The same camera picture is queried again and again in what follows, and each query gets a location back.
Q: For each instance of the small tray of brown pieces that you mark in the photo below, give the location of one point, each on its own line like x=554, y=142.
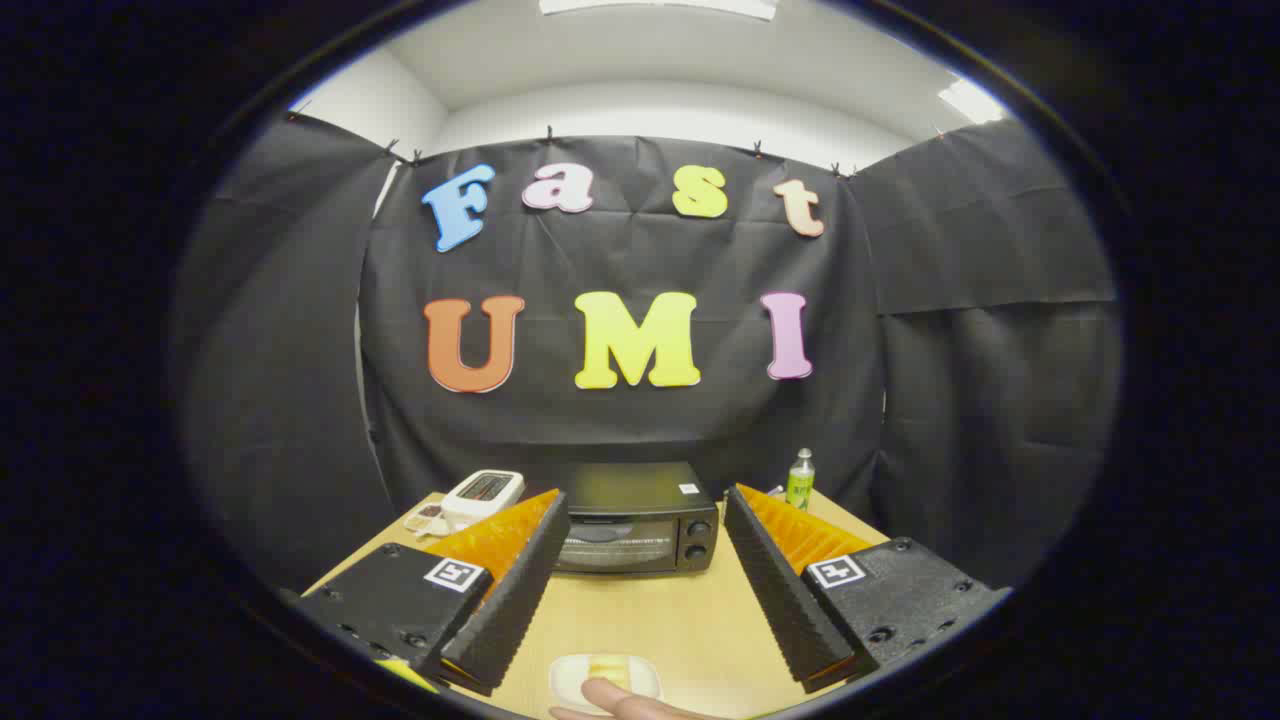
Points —
x=425, y=520

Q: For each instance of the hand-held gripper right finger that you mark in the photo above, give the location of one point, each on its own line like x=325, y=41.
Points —
x=775, y=590

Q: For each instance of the white pop-up toaster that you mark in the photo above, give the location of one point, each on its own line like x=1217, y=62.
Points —
x=468, y=511

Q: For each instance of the sliced bread loaf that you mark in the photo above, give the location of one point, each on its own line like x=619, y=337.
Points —
x=610, y=670

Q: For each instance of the black toaster oven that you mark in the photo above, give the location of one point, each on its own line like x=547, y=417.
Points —
x=640, y=490

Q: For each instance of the ceiling light panel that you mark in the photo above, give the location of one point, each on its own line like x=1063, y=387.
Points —
x=660, y=6
x=970, y=100

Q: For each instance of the green label drink bottle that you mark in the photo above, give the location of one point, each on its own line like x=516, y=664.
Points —
x=800, y=486

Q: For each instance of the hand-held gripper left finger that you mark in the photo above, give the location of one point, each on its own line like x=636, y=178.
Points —
x=515, y=590

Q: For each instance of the white plastic food tray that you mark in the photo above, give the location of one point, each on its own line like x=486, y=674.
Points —
x=568, y=680

